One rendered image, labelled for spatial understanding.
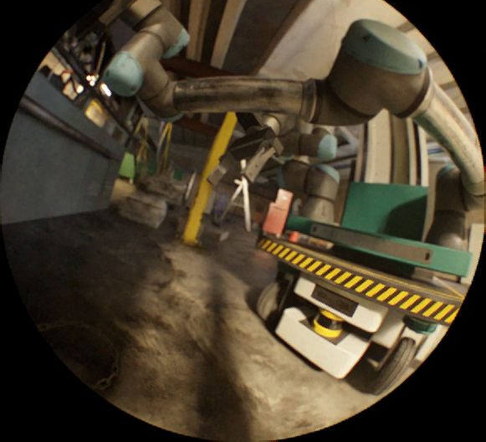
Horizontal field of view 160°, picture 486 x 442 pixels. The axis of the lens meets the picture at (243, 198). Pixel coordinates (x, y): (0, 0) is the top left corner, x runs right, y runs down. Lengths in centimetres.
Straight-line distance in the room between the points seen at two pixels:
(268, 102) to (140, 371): 58
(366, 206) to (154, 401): 83
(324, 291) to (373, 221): 35
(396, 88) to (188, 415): 59
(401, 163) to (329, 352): 74
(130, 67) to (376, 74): 34
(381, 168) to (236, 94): 70
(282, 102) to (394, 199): 54
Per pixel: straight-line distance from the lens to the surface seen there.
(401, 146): 90
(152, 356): 46
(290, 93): 33
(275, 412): 45
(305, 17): 563
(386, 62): 25
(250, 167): 33
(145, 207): 167
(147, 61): 34
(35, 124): 93
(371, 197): 73
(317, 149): 53
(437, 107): 33
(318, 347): 51
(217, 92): 34
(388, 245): 52
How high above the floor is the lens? 37
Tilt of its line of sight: 5 degrees up
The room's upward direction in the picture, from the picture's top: 18 degrees clockwise
